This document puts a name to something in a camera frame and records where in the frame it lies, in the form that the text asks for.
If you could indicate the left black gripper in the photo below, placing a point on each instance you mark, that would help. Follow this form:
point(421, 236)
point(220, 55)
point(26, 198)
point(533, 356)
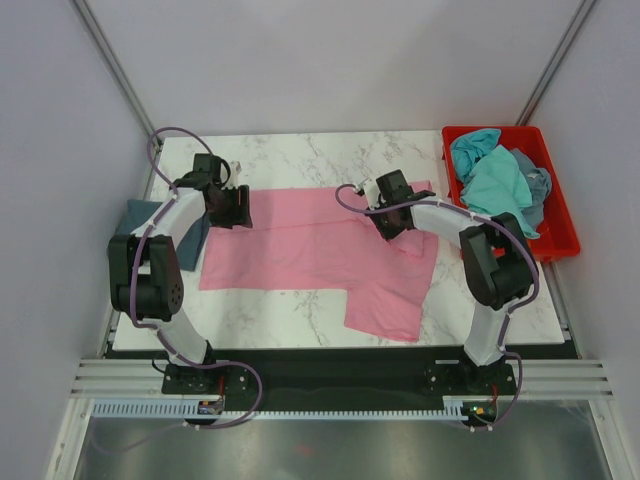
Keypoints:
point(240, 215)

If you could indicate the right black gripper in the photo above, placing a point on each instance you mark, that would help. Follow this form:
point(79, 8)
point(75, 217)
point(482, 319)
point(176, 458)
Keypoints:
point(387, 234)

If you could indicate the pink t shirt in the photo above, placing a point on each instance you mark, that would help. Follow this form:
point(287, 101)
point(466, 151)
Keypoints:
point(302, 239)

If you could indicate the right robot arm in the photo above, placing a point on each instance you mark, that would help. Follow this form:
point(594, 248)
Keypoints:
point(499, 268)

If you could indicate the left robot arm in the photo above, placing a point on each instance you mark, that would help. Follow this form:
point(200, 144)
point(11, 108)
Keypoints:
point(145, 276)

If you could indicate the folded dark blue t shirt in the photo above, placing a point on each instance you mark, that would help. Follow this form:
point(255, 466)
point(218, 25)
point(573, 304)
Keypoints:
point(188, 250)

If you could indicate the teal t shirt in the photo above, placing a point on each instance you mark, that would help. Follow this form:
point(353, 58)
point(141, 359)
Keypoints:
point(493, 182)

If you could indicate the grey blue t shirt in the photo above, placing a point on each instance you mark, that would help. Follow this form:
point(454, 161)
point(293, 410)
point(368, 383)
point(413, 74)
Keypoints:
point(540, 185)

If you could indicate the red plastic bin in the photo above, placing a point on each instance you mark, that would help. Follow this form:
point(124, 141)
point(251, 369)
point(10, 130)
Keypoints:
point(558, 238)

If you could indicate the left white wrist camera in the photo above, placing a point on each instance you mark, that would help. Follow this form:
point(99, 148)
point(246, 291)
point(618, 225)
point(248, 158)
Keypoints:
point(229, 174)

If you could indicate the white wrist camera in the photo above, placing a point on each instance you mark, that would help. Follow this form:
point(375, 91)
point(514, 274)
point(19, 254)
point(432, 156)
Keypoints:
point(229, 174)
point(370, 191)

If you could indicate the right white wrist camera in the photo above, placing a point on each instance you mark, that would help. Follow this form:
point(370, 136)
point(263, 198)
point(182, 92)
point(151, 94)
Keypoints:
point(370, 191)

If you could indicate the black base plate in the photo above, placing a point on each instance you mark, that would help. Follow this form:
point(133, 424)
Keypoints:
point(248, 358)

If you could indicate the white slotted cable duct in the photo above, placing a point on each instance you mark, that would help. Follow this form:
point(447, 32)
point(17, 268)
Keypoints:
point(212, 407)

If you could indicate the left corner aluminium post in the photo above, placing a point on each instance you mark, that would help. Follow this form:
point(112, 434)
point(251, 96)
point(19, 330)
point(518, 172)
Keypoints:
point(109, 57)

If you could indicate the corner aluminium post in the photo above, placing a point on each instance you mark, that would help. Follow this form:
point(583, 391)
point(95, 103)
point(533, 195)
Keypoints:
point(555, 62)
point(109, 57)

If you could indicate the aluminium frame rail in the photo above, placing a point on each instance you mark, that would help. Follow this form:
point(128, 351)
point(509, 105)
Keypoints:
point(531, 379)

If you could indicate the right corner aluminium post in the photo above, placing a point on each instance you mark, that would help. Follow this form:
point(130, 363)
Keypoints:
point(555, 62)

